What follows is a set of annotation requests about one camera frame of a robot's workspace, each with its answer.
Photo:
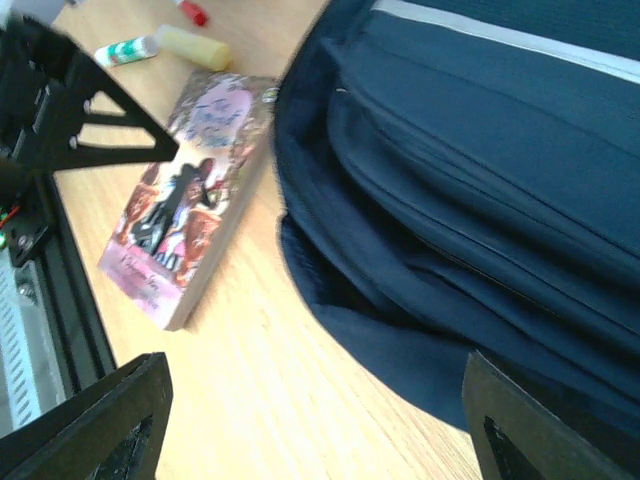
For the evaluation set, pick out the black aluminium frame rail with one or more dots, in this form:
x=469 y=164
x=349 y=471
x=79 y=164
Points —
x=44 y=236

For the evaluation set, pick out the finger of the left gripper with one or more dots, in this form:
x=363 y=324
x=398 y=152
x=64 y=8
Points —
x=84 y=118

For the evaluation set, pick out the green white glue stick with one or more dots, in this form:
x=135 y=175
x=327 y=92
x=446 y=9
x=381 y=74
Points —
x=125 y=52

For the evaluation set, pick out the yellow highlighter marker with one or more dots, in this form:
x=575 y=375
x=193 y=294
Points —
x=200 y=50

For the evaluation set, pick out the pink illustrated paperback book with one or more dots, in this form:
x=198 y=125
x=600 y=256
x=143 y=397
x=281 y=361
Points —
x=181 y=215

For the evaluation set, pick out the light blue slotted cable duct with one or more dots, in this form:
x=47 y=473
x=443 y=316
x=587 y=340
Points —
x=27 y=390

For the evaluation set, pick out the red pen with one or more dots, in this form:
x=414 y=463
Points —
x=193 y=11

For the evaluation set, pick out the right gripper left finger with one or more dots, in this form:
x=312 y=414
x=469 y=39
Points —
x=114 y=429

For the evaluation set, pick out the navy blue student backpack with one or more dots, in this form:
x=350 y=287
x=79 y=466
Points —
x=462 y=177

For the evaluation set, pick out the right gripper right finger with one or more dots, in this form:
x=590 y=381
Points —
x=522 y=430

